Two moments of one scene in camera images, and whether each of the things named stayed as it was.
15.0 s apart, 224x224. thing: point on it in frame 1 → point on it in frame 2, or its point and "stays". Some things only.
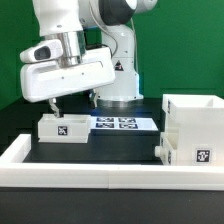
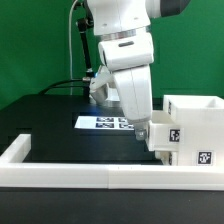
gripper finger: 54,107 → 141,130
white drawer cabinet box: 198,120 stays
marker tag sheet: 123,123 stays
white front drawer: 166,150 stays
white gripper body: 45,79 → 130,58
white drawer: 66,129 → 165,133
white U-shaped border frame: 14,172 stays
